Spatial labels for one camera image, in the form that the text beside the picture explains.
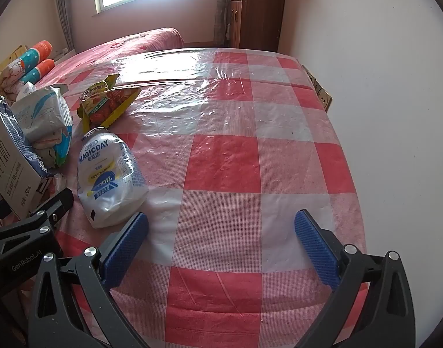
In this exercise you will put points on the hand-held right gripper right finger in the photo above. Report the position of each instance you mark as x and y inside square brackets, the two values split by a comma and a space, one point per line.
[315, 246]

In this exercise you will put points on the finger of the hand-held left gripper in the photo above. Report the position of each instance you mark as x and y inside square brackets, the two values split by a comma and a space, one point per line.
[58, 206]

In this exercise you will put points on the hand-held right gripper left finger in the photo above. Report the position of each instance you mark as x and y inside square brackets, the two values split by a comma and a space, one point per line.
[125, 250]

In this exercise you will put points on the white MAGICDAY plastic bag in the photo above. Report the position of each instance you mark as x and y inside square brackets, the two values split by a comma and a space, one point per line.
[105, 174]

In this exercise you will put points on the white blue tissue pack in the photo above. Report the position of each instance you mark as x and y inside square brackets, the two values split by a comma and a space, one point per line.
[43, 116]

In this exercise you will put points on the yellow red snack wrapper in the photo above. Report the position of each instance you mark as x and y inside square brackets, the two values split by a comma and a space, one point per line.
[105, 103]

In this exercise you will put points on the red white checkered plastic cloth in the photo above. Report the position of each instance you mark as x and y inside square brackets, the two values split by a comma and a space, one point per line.
[225, 159]

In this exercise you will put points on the rolled colourful cartoon quilt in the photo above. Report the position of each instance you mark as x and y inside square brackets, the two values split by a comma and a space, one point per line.
[32, 56]

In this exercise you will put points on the yellow headboard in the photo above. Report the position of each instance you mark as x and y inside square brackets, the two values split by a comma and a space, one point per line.
[7, 61]

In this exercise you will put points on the pink printed bed sheet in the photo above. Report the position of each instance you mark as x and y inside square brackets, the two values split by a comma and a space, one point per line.
[134, 41]

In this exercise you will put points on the grey checked curtain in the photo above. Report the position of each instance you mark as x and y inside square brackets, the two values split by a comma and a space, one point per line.
[221, 18]
[63, 7]

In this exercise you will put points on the brown wooden cabinet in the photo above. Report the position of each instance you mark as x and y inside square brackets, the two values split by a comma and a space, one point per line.
[257, 11]

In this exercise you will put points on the wall power outlet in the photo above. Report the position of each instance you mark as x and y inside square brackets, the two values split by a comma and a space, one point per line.
[319, 89]

